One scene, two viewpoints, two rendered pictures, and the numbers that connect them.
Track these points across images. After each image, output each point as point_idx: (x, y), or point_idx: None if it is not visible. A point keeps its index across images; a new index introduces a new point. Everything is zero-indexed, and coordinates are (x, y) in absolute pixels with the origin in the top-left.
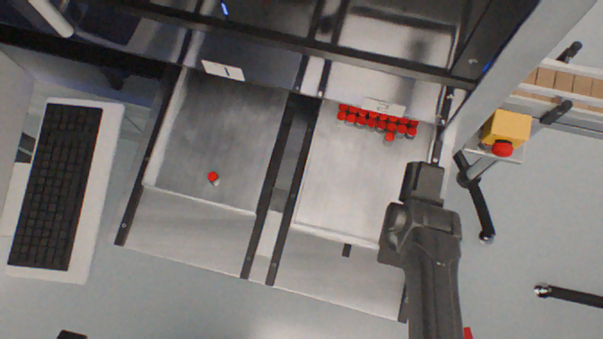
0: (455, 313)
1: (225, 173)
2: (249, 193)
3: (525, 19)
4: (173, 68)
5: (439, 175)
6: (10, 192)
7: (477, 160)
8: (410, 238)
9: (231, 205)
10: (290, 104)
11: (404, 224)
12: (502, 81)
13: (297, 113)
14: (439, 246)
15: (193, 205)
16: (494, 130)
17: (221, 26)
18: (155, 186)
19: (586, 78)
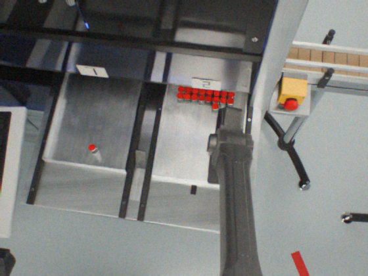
0: (246, 188)
1: (102, 145)
2: (119, 158)
3: (276, 4)
4: (58, 77)
5: (238, 114)
6: None
7: (288, 127)
8: (218, 150)
9: (107, 167)
10: (144, 92)
11: (215, 144)
12: (276, 52)
13: (149, 98)
14: (236, 152)
15: (81, 171)
16: (283, 91)
17: (85, 36)
18: (52, 158)
19: (342, 54)
